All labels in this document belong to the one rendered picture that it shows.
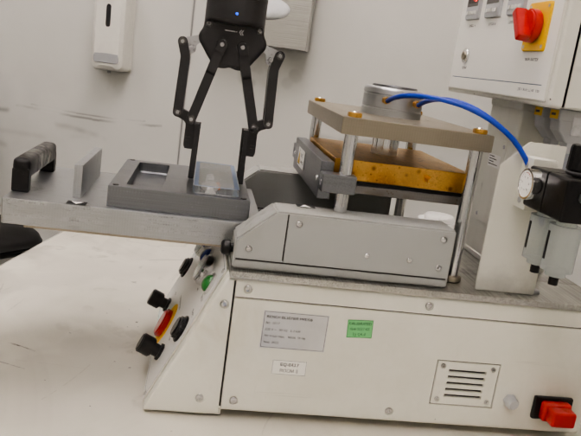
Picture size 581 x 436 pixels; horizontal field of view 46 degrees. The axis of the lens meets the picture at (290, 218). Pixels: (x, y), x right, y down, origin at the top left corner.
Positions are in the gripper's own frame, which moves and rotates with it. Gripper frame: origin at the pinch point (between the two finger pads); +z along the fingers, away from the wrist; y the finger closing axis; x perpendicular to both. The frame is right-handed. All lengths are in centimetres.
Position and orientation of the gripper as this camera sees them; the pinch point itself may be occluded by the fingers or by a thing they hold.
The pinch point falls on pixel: (218, 155)
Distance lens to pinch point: 90.0
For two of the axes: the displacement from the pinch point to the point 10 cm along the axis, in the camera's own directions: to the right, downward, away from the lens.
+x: 1.1, 2.3, -9.7
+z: -1.5, 9.7, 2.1
